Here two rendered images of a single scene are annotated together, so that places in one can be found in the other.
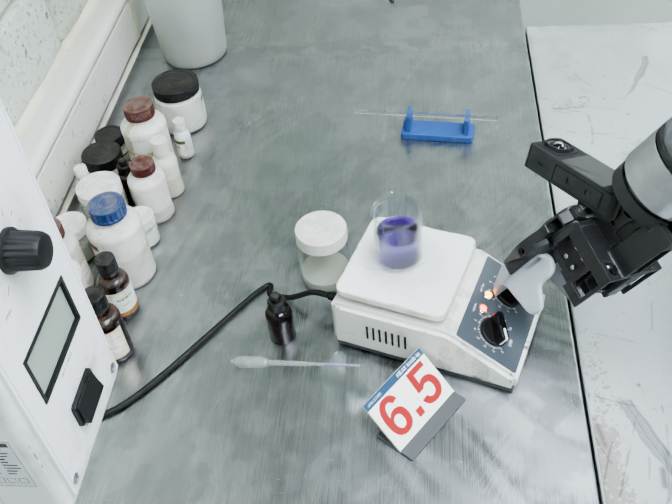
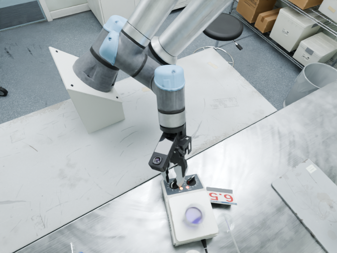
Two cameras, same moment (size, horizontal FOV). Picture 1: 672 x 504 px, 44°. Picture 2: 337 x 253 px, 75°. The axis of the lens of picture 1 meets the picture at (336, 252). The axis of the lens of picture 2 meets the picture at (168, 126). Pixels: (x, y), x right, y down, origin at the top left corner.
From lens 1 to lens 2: 0.76 m
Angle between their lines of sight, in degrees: 71
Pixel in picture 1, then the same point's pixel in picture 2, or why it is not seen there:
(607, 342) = not seen: hidden behind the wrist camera
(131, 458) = not seen: outside the picture
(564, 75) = (13, 235)
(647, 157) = (181, 116)
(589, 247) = (186, 142)
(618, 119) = (47, 198)
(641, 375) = not seen: hidden behind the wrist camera
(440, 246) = (178, 207)
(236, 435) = (263, 244)
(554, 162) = (168, 156)
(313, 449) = (248, 218)
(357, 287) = (213, 224)
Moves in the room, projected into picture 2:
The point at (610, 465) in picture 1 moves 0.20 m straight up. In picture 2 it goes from (200, 147) to (211, 117)
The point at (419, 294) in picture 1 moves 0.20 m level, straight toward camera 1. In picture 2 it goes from (202, 202) to (253, 169)
